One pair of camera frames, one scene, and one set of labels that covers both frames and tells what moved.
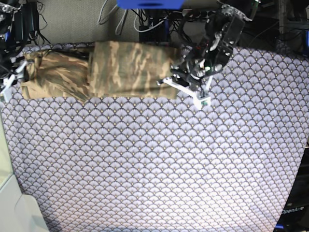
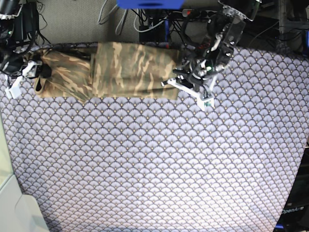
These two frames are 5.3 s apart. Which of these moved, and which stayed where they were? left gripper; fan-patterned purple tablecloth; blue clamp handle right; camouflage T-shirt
Moved: left gripper
Stayed: blue clamp handle right; fan-patterned purple tablecloth; camouflage T-shirt
